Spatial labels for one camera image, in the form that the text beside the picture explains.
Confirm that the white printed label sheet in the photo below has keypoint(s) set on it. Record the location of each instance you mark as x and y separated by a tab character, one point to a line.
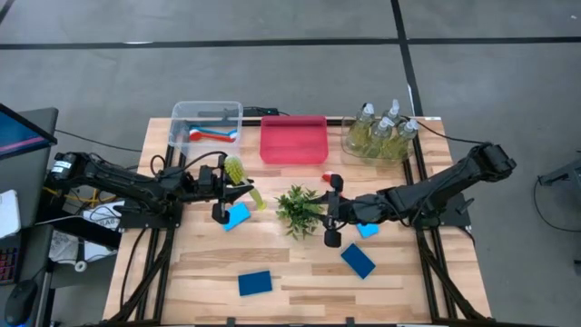
102	218

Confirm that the black computer monitor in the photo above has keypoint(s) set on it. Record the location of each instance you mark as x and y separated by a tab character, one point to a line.
18	134

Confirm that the white plastic bag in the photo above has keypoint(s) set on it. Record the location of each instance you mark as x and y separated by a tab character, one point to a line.
63	247

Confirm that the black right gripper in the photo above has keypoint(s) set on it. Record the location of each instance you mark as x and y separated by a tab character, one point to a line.
350	210

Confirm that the grey computer desk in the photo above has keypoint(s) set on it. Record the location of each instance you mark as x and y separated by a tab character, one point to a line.
32	181

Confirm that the black computer mouse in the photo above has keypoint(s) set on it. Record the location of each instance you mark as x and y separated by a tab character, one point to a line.
20	302

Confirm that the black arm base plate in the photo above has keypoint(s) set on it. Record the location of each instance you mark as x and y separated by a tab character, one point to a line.
131	222
454	218

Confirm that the blue and red toothbrushes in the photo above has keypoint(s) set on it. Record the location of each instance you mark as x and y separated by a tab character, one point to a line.
211	130

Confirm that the black frame clamp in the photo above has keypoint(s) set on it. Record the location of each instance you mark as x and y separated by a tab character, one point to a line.
231	322
350	322

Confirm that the black power adapter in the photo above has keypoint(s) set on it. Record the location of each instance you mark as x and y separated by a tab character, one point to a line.
261	111

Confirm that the black aluminium table frame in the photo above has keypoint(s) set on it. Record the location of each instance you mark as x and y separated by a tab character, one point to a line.
252	121

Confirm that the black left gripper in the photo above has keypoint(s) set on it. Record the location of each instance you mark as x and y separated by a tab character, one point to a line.
211	186

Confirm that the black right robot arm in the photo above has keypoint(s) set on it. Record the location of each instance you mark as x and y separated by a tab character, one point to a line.
431	191

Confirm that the red plastic bin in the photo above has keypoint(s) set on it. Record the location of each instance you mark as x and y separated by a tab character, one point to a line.
294	141

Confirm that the black backlit keyboard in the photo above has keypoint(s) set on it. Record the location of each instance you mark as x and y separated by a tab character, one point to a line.
8	265

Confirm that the grey stand base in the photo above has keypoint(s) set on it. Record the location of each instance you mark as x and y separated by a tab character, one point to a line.
567	172

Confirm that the green plant in white pot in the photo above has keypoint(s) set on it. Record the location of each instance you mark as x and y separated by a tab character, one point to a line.
297	215

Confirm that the blue scrub sponge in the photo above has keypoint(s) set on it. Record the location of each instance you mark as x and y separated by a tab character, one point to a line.
368	230
255	283
358	261
238	217

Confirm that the white tape roll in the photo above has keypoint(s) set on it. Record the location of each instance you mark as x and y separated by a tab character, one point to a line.
81	266

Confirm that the clear rectangular plastic bin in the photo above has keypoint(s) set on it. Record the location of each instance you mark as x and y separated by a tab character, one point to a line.
181	136

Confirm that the yellow-green dish brush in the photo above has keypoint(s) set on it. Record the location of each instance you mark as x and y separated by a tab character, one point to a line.
236	170

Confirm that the clear pump soap bottle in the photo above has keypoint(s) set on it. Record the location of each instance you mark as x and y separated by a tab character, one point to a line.
379	141
393	109
404	143
361	131

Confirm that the white paper pad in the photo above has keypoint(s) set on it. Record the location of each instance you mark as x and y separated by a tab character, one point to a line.
9	213

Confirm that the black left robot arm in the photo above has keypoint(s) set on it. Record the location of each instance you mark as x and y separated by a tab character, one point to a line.
127	181

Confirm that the clear rounded plastic bin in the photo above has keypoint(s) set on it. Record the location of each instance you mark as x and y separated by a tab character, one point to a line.
345	136

